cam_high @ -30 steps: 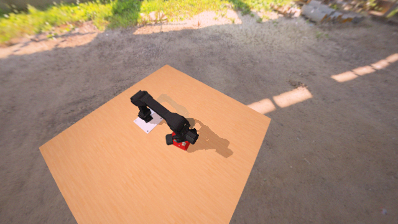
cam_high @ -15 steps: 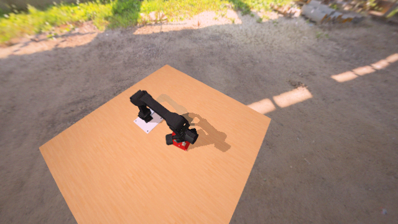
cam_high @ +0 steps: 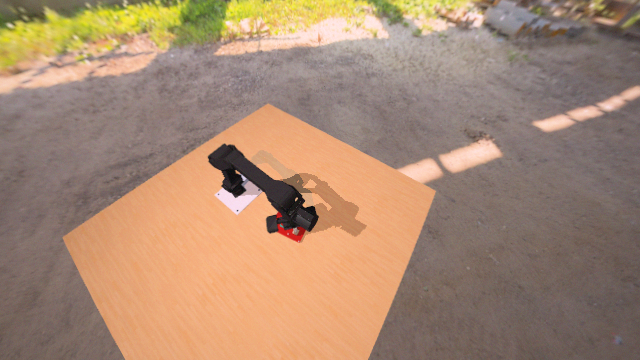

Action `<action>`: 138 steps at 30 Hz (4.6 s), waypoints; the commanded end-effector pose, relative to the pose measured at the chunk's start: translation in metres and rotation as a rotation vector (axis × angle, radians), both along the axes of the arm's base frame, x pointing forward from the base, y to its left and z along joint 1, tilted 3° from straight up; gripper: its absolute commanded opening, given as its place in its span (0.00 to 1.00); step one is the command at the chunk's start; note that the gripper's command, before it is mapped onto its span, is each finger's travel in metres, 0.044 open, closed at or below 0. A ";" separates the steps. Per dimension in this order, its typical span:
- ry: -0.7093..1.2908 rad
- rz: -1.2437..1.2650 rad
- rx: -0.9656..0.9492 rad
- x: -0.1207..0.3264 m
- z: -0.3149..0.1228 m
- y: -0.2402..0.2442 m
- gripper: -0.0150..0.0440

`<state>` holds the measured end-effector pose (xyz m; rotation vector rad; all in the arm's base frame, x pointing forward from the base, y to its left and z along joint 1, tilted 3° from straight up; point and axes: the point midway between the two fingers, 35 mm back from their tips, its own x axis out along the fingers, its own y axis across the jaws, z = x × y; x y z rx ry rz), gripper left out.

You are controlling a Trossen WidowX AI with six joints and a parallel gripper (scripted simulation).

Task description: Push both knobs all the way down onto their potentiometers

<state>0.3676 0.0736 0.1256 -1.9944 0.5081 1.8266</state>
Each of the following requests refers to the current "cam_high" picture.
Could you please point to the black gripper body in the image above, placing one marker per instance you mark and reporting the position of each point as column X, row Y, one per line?
column 272, row 221

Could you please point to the red circuit board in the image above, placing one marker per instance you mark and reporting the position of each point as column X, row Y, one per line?
column 295, row 234

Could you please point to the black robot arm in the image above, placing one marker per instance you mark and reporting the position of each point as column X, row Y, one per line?
column 228, row 159

